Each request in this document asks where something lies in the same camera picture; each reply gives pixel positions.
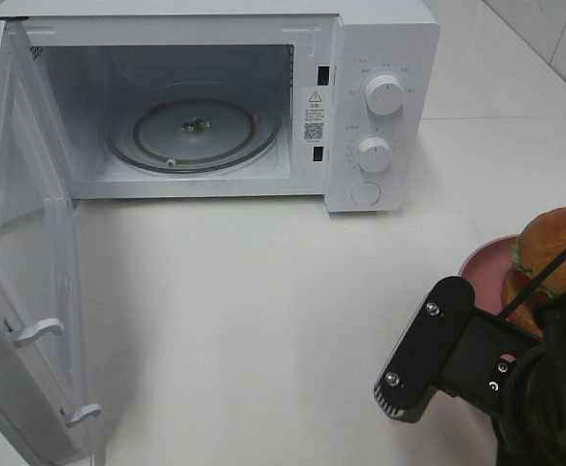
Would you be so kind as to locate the pink round plate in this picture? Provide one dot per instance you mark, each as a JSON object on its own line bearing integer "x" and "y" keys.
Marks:
{"x": 485, "y": 269}

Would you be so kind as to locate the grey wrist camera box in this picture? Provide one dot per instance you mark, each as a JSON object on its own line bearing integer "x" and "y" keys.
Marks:
{"x": 452, "y": 346}

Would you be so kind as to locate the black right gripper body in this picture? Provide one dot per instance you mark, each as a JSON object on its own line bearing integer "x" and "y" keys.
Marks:
{"x": 537, "y": 402}

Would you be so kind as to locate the white microwave door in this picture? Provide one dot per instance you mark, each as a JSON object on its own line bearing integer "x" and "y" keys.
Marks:
{"x": 45, "y": 411}

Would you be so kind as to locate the white microwave knob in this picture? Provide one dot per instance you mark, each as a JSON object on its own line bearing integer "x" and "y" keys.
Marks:
{"x": 374, "y": 155}
{"x": 384, "y": 94}

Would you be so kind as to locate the burger with lettuce and cheese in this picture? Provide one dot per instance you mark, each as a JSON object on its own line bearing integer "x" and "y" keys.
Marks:
{"x": 539, "y": 243}

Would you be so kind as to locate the glass microwave turntable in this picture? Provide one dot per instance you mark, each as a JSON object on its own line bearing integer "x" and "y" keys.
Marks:
{"x": 194, "y": 128}

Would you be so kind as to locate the lower white microwave knob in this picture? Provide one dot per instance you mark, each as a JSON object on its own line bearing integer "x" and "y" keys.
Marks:
{"x": 374, "y": 155}

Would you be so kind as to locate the round white door button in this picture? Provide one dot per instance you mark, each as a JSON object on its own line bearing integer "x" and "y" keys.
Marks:
{"x": 366, "y": 193}

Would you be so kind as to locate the white warning label sticker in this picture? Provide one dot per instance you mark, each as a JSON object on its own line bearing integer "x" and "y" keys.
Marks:
{"x": 315, "y": 114}

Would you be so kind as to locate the white microwave oven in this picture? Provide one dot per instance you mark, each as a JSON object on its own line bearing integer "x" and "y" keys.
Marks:
{"x": 96, "y": 50}

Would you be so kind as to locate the upper white microwave knob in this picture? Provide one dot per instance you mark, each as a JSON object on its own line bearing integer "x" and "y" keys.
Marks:
{"x": 384, "y": 94}

